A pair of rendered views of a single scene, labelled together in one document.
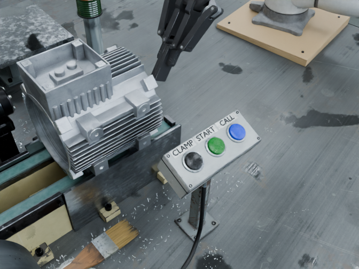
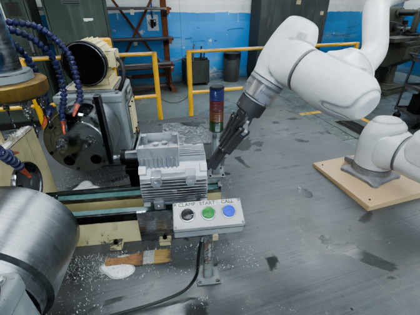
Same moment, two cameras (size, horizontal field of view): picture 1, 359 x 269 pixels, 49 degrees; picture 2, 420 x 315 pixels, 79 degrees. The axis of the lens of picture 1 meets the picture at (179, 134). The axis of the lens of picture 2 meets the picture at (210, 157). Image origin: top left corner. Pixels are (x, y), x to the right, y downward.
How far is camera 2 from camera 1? 0.34 m
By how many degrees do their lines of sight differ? 32
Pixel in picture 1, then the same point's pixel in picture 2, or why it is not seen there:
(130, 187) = not seen: hidden behind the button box
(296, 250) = not seen: outside the picture
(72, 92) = (152, 154)
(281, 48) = (352, 192)
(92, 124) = (155, 175)
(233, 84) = (298, 202)
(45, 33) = (198, 137)
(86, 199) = (150, 224)
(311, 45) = (380, 197)
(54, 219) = (130, 226)
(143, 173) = not seen: hidden behind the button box
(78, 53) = (173, 139)
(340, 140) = (363, 275)
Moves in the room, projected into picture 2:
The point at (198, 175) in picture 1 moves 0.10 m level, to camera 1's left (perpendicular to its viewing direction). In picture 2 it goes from (184, 224) to (154, 207)
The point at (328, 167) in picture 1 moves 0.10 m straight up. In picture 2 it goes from (336, 290) to (346, 268)
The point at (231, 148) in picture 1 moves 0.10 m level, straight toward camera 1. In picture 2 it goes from (219, 219) to (185, 241)
